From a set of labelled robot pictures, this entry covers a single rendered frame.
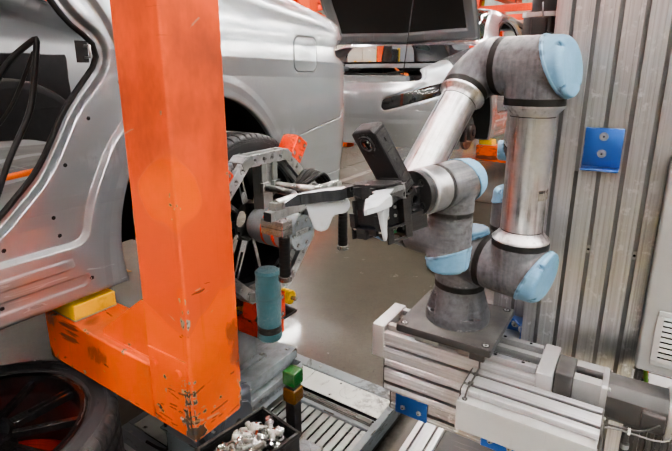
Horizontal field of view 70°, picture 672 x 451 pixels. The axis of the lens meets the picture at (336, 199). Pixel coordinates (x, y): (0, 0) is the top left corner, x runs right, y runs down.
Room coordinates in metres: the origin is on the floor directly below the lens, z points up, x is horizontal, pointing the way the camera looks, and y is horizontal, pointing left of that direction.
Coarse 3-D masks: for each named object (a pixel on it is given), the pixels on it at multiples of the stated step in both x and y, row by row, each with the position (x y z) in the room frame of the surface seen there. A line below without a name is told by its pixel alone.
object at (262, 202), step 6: (252, 168) 1.70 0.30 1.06; (258, 168) 1.68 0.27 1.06; (270, 168) 1.70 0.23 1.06; (258, 174) 1.68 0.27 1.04; (270, 174) 1.70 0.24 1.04; (258, 180) 1.68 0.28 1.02; (270, 180) 1.70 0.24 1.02; (258, 186) 1.68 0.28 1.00; (258, 192) 1.68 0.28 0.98; (270, 192) 1.70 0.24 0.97; (258, 198) 1.68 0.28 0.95; (264, 198) 1.67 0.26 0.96; (270, 198) 1.70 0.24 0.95; (258, 204) 1.68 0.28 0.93; (264, 204) 1.67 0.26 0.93
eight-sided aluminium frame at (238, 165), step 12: (240, 156) 1.61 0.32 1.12; (252, 156) 1.62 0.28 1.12; (264, 156) 1.67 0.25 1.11; (276, 156) 1.72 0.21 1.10; (288, 156) 1.78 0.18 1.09; (228, 168) 1.59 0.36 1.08; (240, 168) 1.57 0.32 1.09; (288, 168) 1.84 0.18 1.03; (300, 168) 1.84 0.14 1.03; (240, 180) 1.57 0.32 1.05; (300, 252) 1.83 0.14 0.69; (240, 288) 1.55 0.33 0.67; (252, 288) 1.65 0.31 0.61; (252, 300) 1.59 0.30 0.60
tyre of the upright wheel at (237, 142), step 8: (232, 136) 1.70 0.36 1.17; (240, 136) 1.71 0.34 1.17; (248, 136) 1.73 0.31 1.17; (256, 136) 1.77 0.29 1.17; (264, 136) 1.80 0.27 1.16; (232, 144) 1.66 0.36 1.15; (240, 144) 1.69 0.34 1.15; (248, 144) 1.72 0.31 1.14; (256, 144) 1.76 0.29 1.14; (264, 144) 1.79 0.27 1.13; (272, 144) 1.83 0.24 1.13; (232, 152) 1.66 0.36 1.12; (240, 152) 1.69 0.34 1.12; (240, 304) 1.66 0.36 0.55
